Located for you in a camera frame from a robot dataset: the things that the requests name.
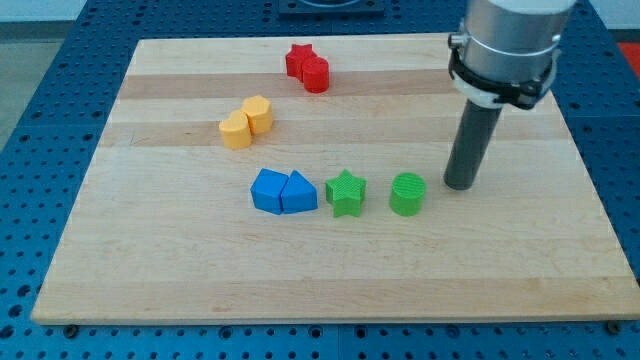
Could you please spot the green cylinder block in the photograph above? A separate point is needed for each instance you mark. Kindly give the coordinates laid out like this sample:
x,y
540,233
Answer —
x,y
407,194

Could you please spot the green star block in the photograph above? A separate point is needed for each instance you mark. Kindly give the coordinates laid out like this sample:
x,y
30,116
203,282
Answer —
x,y
346,193

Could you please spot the blue triangular block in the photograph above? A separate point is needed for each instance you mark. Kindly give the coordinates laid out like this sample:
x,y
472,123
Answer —
x,y
298,195

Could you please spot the red star block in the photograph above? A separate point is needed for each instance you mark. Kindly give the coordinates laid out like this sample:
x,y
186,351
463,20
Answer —
x,y
295,59

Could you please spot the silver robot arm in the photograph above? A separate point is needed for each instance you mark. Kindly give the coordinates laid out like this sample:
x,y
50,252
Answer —
x,y
506,51

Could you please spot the yellow heart block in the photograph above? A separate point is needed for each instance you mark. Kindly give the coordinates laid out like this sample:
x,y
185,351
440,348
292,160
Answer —
x,y
235,131

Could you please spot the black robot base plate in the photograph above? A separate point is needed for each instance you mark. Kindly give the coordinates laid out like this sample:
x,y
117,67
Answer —
x,y
290,8

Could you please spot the red cylinder block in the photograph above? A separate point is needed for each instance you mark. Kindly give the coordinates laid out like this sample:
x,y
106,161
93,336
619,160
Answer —
x,y
315,75

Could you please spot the blue cube block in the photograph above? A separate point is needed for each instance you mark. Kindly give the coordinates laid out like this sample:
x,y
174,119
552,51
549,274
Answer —
x,y
266,190

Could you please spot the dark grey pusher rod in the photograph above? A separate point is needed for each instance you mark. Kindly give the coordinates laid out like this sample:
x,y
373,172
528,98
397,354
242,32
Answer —
x,y
473,136

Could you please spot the yellow pentagon block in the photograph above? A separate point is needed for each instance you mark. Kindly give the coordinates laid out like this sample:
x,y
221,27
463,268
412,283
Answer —
x,y
259,112

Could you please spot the wooden board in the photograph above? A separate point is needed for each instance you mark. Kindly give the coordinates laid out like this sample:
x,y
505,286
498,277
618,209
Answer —
x,y
164,230

